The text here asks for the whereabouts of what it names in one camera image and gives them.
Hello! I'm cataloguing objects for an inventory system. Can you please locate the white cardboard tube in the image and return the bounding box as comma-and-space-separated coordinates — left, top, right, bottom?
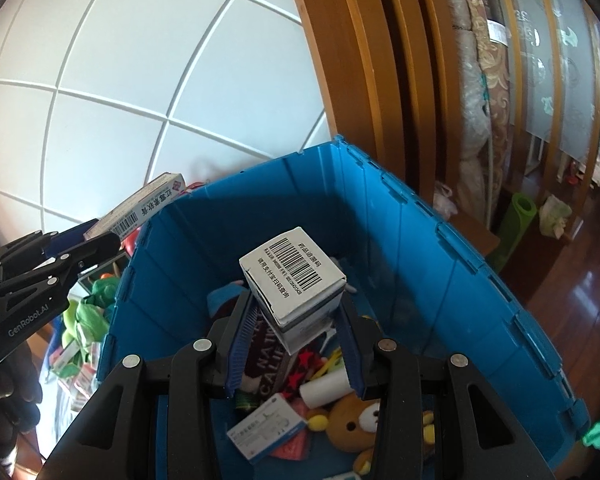
299, 367, 353, 410

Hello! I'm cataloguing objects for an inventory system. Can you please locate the small white medicine box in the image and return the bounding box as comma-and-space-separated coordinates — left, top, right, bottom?
239, 226, 348, 354

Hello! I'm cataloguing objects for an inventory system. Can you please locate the blue white paracetamol box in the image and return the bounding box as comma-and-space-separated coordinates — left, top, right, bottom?
226, 393, 306, 464

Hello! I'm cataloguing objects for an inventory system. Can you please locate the pink white long medicine box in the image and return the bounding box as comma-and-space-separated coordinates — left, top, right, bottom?
83, 172, 186, 242

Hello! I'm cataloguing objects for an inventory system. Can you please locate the person left hand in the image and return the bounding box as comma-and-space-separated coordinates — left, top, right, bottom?
0, 342, 42, 466

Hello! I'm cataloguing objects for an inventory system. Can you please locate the yellow giraffe toy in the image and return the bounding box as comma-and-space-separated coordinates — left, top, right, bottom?
311, 347, 343, 382

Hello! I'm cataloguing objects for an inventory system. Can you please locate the green plush frog toy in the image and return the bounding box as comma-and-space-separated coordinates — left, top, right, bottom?
61, 273, 120, 362

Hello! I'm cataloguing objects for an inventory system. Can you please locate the blue plastic crate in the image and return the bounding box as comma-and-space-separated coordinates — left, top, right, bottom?
97, 140, 591, 467

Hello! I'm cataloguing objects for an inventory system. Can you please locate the brown teddy bear plush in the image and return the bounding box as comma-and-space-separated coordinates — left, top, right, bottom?
306, 391, 437, 477

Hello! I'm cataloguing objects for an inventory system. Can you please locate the green yoga mat roll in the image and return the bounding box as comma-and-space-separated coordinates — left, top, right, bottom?
486, 193, 538, 273

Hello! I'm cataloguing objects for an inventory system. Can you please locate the rolled carpet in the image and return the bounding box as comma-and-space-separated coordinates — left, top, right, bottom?
446, 0, 510, 226

